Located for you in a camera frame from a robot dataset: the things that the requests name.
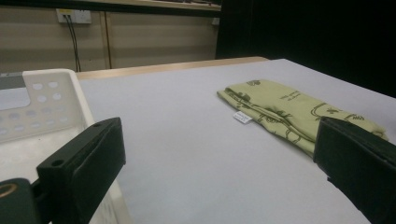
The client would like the white wall socket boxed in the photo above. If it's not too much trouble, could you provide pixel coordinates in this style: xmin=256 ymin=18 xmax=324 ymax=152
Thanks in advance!
xmin=55 ymin=8 xmax=92 ymax=25

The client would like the black horizontal bar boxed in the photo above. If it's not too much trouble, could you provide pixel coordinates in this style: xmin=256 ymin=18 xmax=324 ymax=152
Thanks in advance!
xmin=0 ymin=0 xmax=222 ymax=19

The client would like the white table mat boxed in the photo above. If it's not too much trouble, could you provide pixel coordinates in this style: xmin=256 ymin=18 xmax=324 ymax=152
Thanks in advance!
xmin=78 ymin=58 xmax=396 ymax=224

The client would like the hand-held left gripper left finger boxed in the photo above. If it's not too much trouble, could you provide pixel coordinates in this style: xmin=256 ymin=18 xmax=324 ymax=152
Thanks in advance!
xmin=31 ymin=117 xmax=127 ymax=224

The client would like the green printed cloth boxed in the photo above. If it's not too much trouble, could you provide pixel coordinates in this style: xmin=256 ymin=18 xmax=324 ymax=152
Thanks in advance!
xmin=217 ymin=78 xmax=390 ymax=157

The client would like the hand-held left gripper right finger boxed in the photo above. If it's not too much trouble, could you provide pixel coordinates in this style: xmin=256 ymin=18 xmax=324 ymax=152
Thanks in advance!
xmin=312 ymin=116 xmax=396 ymax=224

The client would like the black wall socket cable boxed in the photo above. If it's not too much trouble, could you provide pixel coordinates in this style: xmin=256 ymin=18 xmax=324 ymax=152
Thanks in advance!
xmin=63 ymin=13 xmax=82 ymax=73

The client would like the black curtain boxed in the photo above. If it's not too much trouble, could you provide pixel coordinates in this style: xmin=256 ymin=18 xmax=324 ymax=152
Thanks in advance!
xmin=215 ymin=0 xmax=396 ymax=98

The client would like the white perforated plastic basket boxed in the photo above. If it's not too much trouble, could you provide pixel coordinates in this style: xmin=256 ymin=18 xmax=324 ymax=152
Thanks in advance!
xmin=0 ymin=68 xmax=134 ymax=224

